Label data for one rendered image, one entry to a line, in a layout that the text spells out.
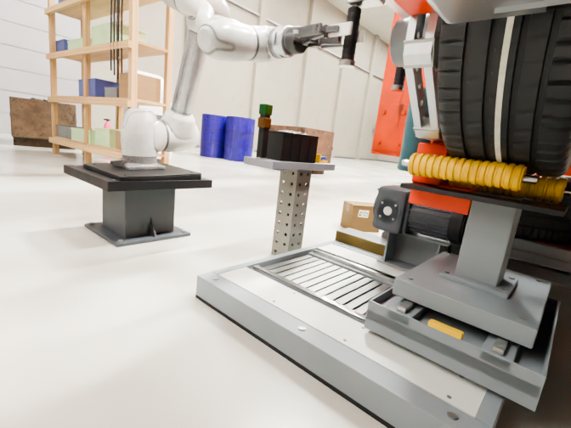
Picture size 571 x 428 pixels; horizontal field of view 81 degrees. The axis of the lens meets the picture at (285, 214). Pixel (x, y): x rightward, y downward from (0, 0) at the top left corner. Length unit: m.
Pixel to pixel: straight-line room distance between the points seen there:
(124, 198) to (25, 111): 4.90
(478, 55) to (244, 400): 0.80
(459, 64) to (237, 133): 6.51
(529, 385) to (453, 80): 0.59
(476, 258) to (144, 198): 1.35
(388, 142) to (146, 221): 1.17
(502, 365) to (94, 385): 0.82
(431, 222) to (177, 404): 0.98
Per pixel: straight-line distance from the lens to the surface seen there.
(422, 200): 1.01
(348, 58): 1.01
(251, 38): 1.13
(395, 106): 1.57
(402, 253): 1.52
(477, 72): 0.75
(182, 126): 1.77
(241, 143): 7.13
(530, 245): 1.55
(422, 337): 0.86
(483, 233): 0.98
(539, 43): 0.73
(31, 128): 6.46
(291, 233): 1.51
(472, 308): 0.87
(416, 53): 0.82
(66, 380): 0.89
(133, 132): 1.69
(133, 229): 1.69
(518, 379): 0.84
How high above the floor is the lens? 0.53
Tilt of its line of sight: 12 degrees down
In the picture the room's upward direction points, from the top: 7 degrees clockwise
